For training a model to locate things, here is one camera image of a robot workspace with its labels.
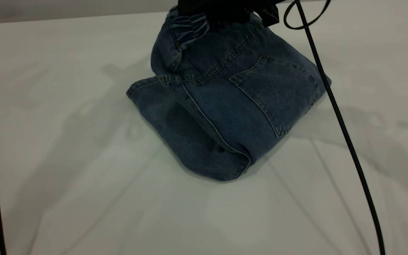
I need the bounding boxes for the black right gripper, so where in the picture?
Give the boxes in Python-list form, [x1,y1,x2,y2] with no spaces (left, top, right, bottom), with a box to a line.
[177,0,281,28]

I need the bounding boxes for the blue denim pants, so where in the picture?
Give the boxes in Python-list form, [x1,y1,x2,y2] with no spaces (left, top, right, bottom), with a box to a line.
[126,5,333,182]

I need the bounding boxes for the right braided black camera cable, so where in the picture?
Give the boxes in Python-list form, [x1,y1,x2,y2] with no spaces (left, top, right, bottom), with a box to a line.
[283,0,386,255]

